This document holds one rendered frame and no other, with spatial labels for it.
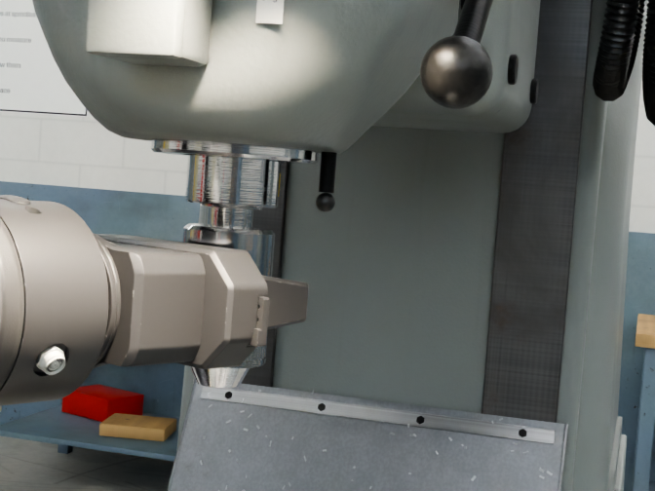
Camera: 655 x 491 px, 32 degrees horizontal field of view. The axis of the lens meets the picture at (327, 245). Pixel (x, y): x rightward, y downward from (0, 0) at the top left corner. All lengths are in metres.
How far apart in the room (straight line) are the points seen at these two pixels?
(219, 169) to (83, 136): 4.82
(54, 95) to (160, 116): 4.95
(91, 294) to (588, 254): 0.53
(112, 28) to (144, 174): 4.77
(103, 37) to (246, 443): 0.55
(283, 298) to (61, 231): 0.14
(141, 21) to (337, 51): 0.09
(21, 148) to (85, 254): 5.05
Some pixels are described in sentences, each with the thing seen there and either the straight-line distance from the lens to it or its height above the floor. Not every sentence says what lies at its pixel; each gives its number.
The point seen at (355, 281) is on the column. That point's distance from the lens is 0.95.
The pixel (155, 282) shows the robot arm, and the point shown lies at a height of 1.25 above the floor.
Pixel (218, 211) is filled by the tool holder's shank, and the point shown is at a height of 1.28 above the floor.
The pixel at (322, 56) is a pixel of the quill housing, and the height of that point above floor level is 1.35.
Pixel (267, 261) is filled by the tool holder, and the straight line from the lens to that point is 0.58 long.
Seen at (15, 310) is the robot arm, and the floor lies 1.24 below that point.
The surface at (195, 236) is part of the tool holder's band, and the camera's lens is 0.57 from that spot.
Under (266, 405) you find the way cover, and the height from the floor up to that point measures 1.10.
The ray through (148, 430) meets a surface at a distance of 4.64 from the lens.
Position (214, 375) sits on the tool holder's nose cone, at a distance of 0.58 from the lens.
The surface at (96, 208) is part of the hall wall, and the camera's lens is 5.33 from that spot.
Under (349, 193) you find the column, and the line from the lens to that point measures 0.95.
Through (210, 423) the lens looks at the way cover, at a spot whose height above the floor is 1.08.
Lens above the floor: 1.29
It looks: 3 degrees down
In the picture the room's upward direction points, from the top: 4 degrees clockwise
